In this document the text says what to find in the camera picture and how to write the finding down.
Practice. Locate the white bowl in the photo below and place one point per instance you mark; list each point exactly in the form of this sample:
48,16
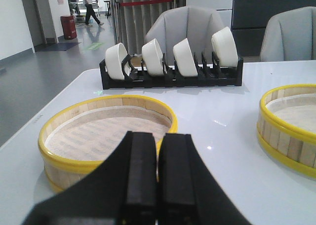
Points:
225,48
152,55
113,59
184,59

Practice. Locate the black dish rack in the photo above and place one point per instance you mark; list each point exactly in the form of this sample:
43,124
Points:
216,75

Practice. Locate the bamboo steamer tray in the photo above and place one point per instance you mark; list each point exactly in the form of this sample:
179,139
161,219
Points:
286,126
77,139

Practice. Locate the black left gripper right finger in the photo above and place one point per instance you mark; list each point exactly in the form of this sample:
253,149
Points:
188,194

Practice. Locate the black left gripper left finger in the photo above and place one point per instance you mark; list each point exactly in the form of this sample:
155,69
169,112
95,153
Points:
120,191

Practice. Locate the left grey chair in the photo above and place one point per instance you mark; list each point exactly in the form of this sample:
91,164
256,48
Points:
196,24

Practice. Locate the red bin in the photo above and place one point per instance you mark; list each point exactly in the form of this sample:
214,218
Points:
68,26

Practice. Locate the walking person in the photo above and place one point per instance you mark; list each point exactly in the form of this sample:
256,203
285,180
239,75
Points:
90,12

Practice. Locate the grey chair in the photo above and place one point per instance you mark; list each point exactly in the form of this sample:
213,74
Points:
196,24
290,36

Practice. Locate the red barrier belt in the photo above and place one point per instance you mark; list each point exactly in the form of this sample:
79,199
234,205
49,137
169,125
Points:
136,3

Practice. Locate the right grey chair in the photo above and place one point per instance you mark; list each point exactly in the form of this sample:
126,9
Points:
290,36

